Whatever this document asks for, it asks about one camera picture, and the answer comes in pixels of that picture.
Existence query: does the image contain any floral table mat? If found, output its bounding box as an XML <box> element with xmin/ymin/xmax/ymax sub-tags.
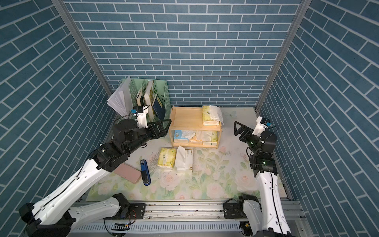
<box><xmin>86</xmin><ymin>107</ymin><xmax>260</xmax><ymax>201</ymax></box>

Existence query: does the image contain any white yellow book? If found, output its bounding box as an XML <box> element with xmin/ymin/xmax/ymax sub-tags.
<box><xmin>144</xmin><ymin>80</ymin><xmax>154</xmax><ymax>121</ymax></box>

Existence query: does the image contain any yellow white tissue pack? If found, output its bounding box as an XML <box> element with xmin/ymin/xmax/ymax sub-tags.
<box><xmin>202</xmin><ymin>105</ymin><xmax>224</xmax><ymax>125</ymax></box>
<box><xmin>202</xmin><ymin>131</ymin><xmax>218</xmax><ymax>146</ymax></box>

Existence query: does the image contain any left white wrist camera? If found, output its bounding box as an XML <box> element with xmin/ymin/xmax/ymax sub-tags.
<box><xmin>131</xmin><ymin>105</ymin><xmax>150</xmax><ymax>128</ymax></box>

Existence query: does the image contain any white paper stack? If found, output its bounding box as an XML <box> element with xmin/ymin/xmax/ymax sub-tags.
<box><xmin>107</xmin><ymin>77</ymin><xmax>133</xmax><ymax>117</ymax></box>

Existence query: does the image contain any dark blue book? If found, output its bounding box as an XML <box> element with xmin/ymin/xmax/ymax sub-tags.
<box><xmin>153</xmin><ymin>95</ymin><xmax>165</xmax><ymax>120</ymax></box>

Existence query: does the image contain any orange beige tissue pack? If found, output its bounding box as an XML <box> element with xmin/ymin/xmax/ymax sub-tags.
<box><xmin>189</xmin><ymin>130</ymin><xmax>203</xmax><ymax>145</ymax></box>

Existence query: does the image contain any green plastic file organizer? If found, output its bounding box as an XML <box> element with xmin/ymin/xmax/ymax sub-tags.
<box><xmin>118</xmin><ymin>77</ymin><xmax>171</xmax><ymax>122</ymax></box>

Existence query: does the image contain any yellow floral tissue pack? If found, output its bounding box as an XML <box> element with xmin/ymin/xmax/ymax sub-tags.
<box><xmin>157</xmin><ymin>147</ymin><xmax>177</xmax><ymax>169</ymax></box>

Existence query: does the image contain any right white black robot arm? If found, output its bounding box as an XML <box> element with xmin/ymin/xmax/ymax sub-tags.
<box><xmin>234</xmin><ymin>118</ymin><xmax>292</xmax><ymax>237</ymax></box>

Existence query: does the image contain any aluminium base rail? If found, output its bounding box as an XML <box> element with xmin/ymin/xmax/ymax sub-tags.
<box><xmin>69</xmin><ymin>199</ymin><xmax>313</xmax><ymax>237</ymax></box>

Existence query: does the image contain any wooden two-tier shelf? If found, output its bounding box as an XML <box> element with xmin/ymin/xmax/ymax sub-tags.
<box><xmin>169</xmin><ymin>107</ymin><xmax>222</xmax><ymax>149</ymax></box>

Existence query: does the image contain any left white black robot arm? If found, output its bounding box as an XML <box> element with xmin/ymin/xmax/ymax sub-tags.
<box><xmin>19</xmin><ymin>118</ymin><xmax>171</xmax><ymax>237</ymax></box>

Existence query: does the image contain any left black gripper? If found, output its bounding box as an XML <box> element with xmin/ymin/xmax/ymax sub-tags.
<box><xmin>123</xmin><ymin>118</ymin><xmax>171</xmax><ymax>155</ymax></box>

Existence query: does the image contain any thin beige book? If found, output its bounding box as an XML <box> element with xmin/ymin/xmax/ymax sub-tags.
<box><xmin>136</xmin><ymin>88</ymin><xmax>144</xmax><ymax>106</ymax></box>

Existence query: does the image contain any blue cartoon tissue pack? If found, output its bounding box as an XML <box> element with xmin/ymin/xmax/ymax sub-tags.
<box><xmin>174</xmin><ymin>130</ymin><xmax>195</xmax><ymax>144</ymax></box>

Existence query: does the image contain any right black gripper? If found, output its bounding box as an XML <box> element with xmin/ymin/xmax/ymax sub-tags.
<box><xmin>234</xmin><ymin>121</ymin><xmax>260</xmax><ymax>157</ymax></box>

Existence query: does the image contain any blue stapler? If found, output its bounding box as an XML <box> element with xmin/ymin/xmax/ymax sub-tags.
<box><xmin>140</xmin><ymin>160</ymin><xmax>151</xmax><ymax>186</ymax></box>

